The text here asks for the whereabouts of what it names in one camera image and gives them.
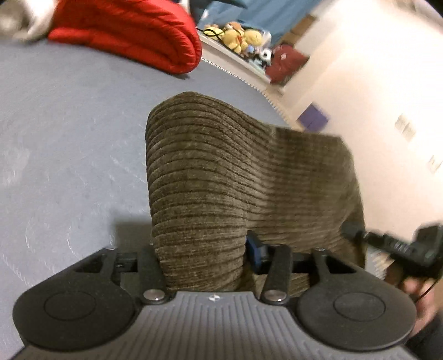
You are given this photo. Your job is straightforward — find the person right hand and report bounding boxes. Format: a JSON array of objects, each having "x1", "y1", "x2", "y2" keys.
[{"x1": 383, "y1": 265, "x2": 443, "y2": 340}]

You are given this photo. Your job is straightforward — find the dark red pillow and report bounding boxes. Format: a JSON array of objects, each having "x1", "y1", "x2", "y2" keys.
[{"x1": 266, "y1": 44, "x2": 309, "y2": 85}]

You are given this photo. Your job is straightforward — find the brown corduroy pants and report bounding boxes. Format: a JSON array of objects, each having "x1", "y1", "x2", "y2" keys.
[{"x1": 146, "y1": 92, "x2": 365, "y2": 292}]

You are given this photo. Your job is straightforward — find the red folded comforter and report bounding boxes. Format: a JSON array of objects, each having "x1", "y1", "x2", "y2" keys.
[{"x1": 48, "y1": 0, "x2": 202, "y2": 74}]

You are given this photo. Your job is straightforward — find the blue curtain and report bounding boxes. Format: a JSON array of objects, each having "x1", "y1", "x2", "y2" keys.
[{"x1": 197, "y1": 0, "x2": 321, "y2": 45}]

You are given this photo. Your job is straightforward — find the white folded blanket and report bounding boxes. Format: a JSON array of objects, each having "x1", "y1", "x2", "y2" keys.
[{"x1": 1, "y1": 0, "x2": 58, "y2": 43}]

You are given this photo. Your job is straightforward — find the panda plush toy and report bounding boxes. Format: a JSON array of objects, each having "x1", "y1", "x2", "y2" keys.
[{"x1": 258, "y1": 48, "x2": 272, "y2": 67}]

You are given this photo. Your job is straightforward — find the wall switch plates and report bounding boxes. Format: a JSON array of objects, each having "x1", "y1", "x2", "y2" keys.
[{"x1": 394, "y1": 115, "x2": 442, "y2": 174}]

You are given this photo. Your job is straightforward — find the yellow plush toy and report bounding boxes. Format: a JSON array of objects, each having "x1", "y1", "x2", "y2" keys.
[{"x1": 203, "y1": 22, "x2": 265, "y2": 57}]

